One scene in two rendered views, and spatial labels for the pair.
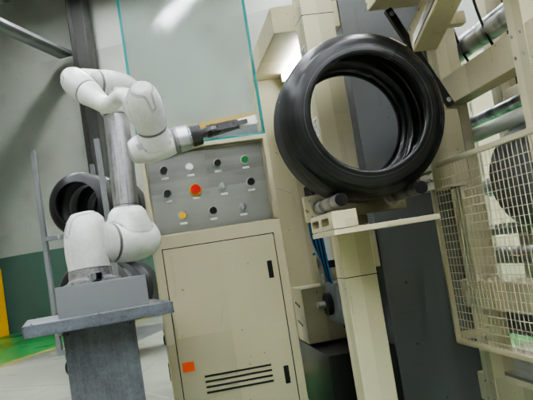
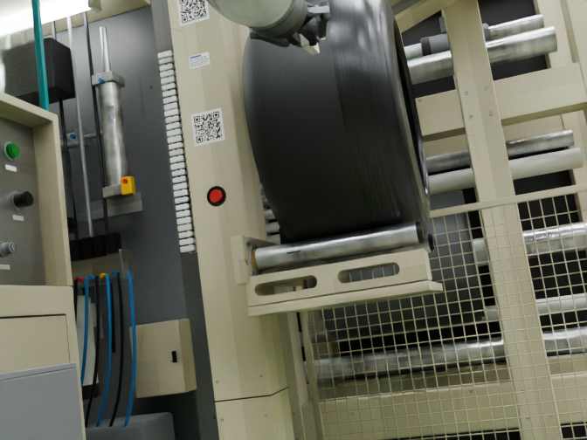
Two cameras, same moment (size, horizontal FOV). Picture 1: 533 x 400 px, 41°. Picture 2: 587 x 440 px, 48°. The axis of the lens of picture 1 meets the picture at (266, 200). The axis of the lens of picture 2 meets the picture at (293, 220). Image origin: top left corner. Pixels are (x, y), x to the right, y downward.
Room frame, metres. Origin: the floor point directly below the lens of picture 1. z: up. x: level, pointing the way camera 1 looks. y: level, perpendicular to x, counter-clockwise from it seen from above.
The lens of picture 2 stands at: (2.09, 1.00, 0.77)
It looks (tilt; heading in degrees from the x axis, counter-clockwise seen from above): 9 degrees up; 294
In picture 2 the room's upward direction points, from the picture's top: 8 degrees counter-clockwise
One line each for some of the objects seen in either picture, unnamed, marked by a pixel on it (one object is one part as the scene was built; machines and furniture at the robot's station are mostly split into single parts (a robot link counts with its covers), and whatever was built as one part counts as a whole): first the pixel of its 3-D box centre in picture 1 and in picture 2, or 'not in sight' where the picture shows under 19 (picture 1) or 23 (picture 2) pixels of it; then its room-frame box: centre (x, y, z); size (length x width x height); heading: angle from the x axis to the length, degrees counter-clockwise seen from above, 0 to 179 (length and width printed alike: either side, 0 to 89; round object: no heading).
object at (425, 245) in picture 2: (404, 192); (360, 254); (2.59, -0.50, 0.90); 0.35 x 0.05 x 0.05; 8
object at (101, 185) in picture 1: (108, 255); not in sight; (6.65, 1.52, 0.96); 1.30 x 0.62 x 1.92; 171
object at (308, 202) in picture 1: (354, 202); (271, 264); (2.75, -0.33, 0.90); 0.40 x 0.03 x 0.10; 98
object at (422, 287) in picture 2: (372, 226); (354, 297); (2.57, -0.36, 0.80); 0.37 x 0.36 x 0.02; 98
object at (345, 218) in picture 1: (332, 221); (337, 278); (2.55, -0.22, 0.83); 0.36 x 0.09 x 0.06; 8
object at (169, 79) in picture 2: not in sight; (182, 150); (2.90, -0.26, 1.19); 0.05 x 0.04 x 0.48; 98
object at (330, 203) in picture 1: (330, 203); (334, 246); (2.55, -0.22, 0.90); 0.35 x 0.05 x 0.05; 8
